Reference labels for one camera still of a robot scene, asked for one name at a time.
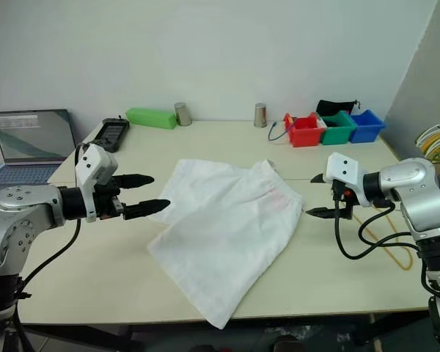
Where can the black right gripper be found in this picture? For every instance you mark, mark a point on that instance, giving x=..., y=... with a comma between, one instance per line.
x=342, y=205

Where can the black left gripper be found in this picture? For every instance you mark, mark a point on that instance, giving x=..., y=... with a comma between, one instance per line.
x=106, y=201

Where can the white cloth garment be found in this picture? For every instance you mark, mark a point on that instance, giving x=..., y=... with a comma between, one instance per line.
x=223, y=227

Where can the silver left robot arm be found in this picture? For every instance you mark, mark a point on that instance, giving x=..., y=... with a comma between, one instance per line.
x=25, y=216

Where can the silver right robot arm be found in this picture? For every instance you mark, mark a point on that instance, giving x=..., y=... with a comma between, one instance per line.
x=421, y=198

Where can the red plastic bin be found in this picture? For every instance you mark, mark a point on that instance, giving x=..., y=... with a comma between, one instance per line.
x=304, y=137

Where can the green plastic bin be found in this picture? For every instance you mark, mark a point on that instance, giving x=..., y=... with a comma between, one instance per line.
x=337, y=135

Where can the black handheld controller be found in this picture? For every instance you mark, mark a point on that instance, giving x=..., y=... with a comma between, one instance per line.
x=111, y=133

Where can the green rectangular box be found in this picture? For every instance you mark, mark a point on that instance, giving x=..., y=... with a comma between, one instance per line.
x=150, y=117

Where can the blue plastic bin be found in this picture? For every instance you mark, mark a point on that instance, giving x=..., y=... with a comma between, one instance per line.
x=366, y=132

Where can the black fabric pouch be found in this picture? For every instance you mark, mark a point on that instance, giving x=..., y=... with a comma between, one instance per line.
x=333, y=106

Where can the wide metal cup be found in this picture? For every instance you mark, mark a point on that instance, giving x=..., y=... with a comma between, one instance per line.
x=183, y=114

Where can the slim metal cup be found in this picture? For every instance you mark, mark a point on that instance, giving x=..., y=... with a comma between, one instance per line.
x=260, y=115

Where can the grey laptop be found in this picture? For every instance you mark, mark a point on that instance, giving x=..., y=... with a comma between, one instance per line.
x=33, y=135

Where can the wooden table leg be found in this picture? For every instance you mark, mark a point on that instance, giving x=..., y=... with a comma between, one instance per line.
x=377, y=335

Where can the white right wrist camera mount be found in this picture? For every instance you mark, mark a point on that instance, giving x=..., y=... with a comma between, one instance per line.
x=344, y=168

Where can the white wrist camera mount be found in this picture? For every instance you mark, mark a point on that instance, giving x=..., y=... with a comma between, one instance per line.
x=344, y=168
x=91, y=161

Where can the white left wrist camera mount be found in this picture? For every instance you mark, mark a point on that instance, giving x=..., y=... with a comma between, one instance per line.
x=91, y=161

